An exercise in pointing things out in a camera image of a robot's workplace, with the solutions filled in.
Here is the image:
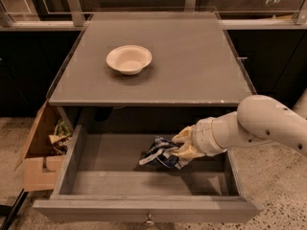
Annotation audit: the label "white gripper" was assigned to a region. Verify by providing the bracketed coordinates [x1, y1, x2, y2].
[172, 117, 225, 169]

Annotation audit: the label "blue chip bag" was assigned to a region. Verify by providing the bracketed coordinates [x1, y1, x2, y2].
[139, 136, 190, 170]

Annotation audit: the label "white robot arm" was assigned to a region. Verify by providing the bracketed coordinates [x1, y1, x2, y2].
[171, 95, 307, 166]

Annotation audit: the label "metal drawer knob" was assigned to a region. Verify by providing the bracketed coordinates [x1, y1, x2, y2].
[144, 214, 154, 225]

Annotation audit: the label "grey open top drawer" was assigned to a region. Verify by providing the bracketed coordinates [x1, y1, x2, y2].
[34, 125, 262, 223]

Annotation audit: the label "grey cabinet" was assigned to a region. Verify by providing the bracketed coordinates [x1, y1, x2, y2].
[46, 11, 258, 136]

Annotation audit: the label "white paper bowl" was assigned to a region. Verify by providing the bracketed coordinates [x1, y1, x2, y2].
[106, 45, 153, 75]

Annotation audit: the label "snack bags in box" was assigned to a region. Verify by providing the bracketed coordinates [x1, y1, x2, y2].
[49, 119, 72, 155]

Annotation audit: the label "brown cardboard box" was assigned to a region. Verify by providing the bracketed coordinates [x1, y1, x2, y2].
[16, 102, 66, 192]

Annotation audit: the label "grey metal railing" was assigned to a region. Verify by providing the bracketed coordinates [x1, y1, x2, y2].
[0, 0, 306, 30]

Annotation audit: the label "black stand leg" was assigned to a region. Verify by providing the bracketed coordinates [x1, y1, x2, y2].
[0, 189, 28, 230]

